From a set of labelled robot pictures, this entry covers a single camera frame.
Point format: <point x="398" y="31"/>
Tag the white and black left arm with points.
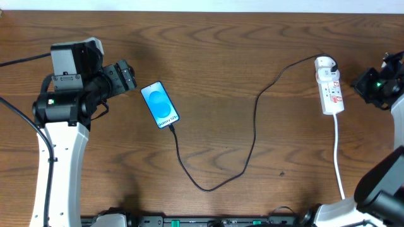
<point x="63" y="113"/>

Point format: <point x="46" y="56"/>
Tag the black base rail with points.
<point x="116" y="220"/>

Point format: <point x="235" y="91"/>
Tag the white USB charger plug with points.
<point x="326" y="61"/>

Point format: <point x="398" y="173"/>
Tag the white power strip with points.
<point x="330" y="92"/>

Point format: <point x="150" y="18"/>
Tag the blue Galaxy smartphone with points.
<point x="160" y="105"/>

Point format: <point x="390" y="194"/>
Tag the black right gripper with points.
<point x="360" y="83"/>

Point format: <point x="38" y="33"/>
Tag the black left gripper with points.
<point x="118" y="83"/>

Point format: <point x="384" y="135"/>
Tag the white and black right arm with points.
<point x="378" y="197"/>

